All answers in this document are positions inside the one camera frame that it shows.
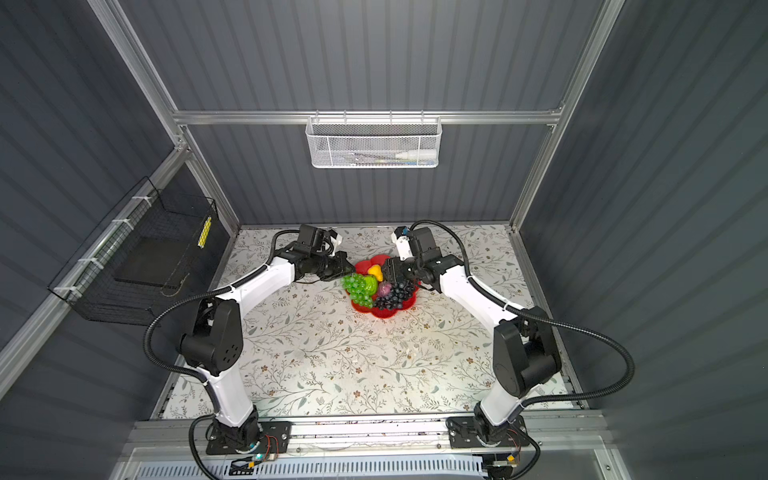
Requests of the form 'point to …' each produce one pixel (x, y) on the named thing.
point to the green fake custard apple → (371, 284)
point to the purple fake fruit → (384, 289)
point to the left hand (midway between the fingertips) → (357, 268)
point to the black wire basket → (152, 248)
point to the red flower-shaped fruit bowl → (362, 268)
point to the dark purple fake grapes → (400, 291)
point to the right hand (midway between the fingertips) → (393, 268)
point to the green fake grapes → (355, 285)
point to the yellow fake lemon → (375, 269)
